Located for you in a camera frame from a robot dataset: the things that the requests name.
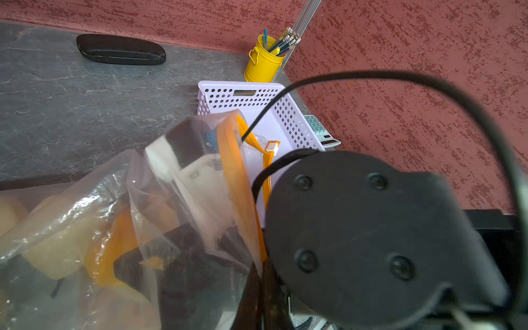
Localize aluminium corner post right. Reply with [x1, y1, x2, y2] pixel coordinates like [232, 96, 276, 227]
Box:
[280, 0, 323, 69]

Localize lilac perforated plastic basket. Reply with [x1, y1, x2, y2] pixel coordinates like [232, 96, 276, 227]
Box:
[196, 80, 327, 228]

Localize yellow pen cup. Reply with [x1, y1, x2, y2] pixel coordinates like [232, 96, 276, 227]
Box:
[243, 34, 285, 83]

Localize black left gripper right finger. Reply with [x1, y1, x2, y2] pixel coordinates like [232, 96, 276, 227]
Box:
[262, 259, 294, 329]

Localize grey desk calculator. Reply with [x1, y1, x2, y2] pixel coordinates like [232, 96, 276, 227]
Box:
[305, 115, 342, 149]

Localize orange fruit from bag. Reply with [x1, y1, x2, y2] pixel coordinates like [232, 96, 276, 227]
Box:
[85, 207, 138, 287]

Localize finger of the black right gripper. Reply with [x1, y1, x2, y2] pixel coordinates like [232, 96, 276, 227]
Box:
[113, 224, 252, 329]

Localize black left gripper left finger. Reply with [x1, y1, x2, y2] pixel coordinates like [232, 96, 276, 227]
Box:
[230, 263, 263, 330]

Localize clear zip-top bag orange seal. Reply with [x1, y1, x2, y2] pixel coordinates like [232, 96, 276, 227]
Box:
[1, 111, 276, 329]

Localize pens in cup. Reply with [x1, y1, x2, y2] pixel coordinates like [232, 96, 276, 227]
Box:
[262, 27, 301, 57]

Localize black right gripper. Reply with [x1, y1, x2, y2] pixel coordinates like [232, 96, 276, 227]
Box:
[265, 151, 511, 329]

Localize beige pear lower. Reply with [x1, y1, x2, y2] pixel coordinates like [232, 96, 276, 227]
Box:
[22, 196, 109, 280]

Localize black glasses case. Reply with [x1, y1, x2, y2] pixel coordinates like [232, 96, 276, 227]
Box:
[76, 34, 166, 65]

